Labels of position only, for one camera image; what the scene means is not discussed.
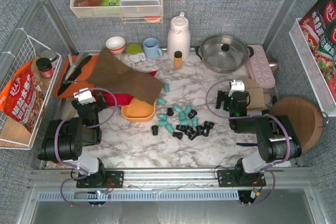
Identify red cloth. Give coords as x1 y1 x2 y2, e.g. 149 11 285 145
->
96 70 163 105

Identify brown cloth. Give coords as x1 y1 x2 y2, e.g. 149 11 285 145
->
87 48 164 105

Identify orange plastic storage basket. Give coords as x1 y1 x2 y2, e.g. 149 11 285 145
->
121 98 155 122

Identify black capsule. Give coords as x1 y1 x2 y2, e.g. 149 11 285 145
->
167 108 174 116
172 132 183 140
151 125 159 136

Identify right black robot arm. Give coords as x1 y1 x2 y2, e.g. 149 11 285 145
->
216 91 302 186

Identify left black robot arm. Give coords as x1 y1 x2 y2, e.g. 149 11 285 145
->
38 92 108 187

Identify white mesh right basket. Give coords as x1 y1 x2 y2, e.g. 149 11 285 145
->
289 18 335 117

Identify cardboard pieces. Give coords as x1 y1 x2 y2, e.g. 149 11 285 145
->
242 77 266 110

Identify orange cutting board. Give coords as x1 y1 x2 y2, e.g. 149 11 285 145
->
54 55 98 99

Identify black kitchen knife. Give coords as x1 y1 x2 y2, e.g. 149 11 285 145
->
57 55 92 97

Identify pink egg tray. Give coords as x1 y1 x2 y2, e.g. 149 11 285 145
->
246 45 276 89

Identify steel pot with lid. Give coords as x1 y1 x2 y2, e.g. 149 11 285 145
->
195 35 254 74

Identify red jar black lid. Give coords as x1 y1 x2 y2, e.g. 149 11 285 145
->
36 58 54 79

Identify orange snack bag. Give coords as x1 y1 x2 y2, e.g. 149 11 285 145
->
1 61 45 133

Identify glass jar silver lid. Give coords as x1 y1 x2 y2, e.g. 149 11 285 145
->
40 49 58 65

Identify round wooden board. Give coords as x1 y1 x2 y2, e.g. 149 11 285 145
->
269 96 323 153

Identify teal capsule top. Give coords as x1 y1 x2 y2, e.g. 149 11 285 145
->
164 83 170 92

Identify teal capsule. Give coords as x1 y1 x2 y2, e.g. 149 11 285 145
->
164 83 170 92
157 98 167 105

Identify white orange striped bowl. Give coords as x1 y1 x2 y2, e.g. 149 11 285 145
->
106 36 125 54

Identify green lid white cup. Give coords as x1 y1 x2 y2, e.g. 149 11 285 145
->
127 44 146 63

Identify orange spice bottle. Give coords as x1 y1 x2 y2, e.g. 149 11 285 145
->
174 51 182 69

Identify white thermos jug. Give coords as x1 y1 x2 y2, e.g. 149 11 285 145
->
167 12 191 61

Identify light blue mug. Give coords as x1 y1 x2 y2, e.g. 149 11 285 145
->
143 38 163 59

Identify red seasoning packets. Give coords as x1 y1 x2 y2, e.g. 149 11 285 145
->
299 0 335 91

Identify clear plastic containers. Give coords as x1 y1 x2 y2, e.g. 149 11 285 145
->
119 0 161 17

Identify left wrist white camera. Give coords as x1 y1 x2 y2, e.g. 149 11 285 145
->
73 88 96 105

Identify wrist white camera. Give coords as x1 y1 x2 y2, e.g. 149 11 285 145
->
73 88 96 105
228 80 245 97

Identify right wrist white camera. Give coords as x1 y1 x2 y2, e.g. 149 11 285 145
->
228 80 245 97

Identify white wire side basket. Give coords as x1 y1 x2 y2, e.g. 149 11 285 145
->
1 28 62 150

